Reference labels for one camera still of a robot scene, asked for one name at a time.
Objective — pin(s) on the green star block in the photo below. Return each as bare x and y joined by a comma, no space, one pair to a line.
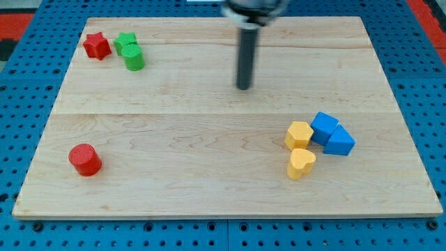
123,40

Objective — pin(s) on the wooden board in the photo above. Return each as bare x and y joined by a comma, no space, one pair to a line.
178,140

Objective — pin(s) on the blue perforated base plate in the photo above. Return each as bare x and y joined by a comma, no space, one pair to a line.
34,73

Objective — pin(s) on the blue cube block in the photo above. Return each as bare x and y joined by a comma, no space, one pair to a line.
323,126

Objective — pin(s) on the yellow hexagon block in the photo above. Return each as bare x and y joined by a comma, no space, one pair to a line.
298,135

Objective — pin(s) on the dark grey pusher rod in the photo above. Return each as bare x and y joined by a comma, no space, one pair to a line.
246,57

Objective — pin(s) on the green cylinder block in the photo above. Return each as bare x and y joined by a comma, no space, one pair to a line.
133,57

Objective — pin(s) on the blue triangle block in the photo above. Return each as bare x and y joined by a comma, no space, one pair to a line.
340,142

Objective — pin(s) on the red star block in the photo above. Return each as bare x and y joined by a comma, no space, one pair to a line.
97,46

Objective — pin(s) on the yellow heart block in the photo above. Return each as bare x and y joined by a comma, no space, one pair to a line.
301,162

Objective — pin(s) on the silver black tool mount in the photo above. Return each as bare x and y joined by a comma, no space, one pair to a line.
253,14

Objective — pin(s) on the red cylinder block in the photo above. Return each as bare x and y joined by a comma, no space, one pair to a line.
85,159

